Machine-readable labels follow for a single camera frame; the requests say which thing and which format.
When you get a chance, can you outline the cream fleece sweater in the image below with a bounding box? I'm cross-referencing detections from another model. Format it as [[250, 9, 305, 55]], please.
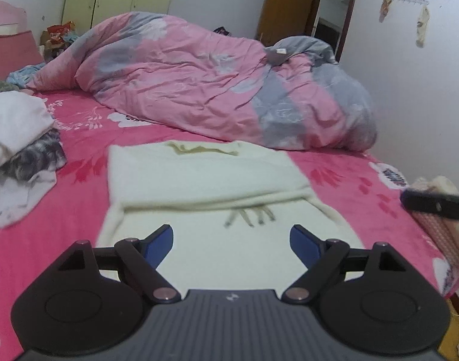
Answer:
[[97, 140, 362, 293]]

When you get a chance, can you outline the pile of white clothes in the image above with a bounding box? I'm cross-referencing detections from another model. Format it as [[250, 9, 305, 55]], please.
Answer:
[[0, 81, 67, 229]]

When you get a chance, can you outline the pink floral bed blanket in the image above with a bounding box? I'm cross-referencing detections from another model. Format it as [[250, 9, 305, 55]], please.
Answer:
[[0, 91, 450, 360]]

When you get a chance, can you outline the pink grey floral duvet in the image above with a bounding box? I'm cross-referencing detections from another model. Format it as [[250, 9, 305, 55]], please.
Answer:
[[28, 11, 377, 153]]

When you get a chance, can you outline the light blue garment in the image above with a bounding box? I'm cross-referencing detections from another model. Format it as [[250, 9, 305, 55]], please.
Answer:
[[6, 62, 46, 89]]

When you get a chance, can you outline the red snack bag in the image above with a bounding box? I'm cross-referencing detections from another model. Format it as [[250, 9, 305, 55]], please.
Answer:
[[39, 21, 79, 60]]

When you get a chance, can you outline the dark red cushion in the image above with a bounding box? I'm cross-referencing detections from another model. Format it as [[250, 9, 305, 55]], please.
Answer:
[[0, 31, 44, 80]]

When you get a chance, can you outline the brown wooden door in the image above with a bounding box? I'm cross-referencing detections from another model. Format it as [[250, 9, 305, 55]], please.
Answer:
[[256, 0, 355, 60]]

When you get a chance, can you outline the pink white bed headboard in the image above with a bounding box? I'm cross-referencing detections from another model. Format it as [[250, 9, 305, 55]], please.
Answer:
[[0, 1, 28, 36]]

